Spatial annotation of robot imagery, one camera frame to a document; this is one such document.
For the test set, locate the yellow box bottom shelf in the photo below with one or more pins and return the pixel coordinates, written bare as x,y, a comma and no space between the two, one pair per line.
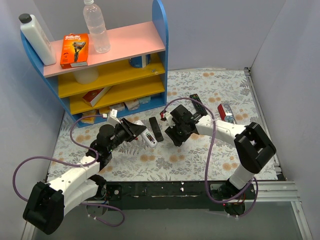
88,117

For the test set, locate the short black remote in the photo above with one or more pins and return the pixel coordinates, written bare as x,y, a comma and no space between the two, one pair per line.
156,129

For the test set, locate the red toothpaste box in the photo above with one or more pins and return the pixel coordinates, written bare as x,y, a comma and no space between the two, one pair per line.
226,113

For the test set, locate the orange razor box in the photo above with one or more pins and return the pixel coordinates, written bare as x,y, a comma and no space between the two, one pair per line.
75,50

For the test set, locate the blue pink yellow shelf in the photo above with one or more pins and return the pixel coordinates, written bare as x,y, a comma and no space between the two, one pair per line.
127,83

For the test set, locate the blue white can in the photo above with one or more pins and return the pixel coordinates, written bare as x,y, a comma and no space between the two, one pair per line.
140,61

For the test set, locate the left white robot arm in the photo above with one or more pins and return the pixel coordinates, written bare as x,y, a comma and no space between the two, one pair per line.
48,203

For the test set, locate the white jar on shelf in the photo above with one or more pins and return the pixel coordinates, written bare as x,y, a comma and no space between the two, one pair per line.
86,76

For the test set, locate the white bottle black cap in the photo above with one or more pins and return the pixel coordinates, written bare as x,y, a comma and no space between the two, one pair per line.
35,35

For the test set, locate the large black remote control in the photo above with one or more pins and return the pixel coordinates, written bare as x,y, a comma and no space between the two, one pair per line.
198,105

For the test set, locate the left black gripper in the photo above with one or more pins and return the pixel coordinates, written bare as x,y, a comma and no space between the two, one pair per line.
127,130

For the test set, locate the clear plastic water bottle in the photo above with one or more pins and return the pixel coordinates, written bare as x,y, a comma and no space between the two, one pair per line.
96,26

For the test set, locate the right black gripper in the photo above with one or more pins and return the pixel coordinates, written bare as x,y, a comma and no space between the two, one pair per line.
175,130

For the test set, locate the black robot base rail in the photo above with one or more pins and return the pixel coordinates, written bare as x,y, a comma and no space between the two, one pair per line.
175,195

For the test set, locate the white soap boxes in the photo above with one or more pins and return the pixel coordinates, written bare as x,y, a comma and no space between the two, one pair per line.
129,105

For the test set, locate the red white carton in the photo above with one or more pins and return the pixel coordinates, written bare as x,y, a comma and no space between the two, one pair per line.
92,97

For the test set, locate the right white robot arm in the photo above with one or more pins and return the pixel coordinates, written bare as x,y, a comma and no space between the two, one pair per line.
253,146

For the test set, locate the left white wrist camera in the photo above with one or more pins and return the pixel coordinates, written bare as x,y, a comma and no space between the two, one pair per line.
111,117

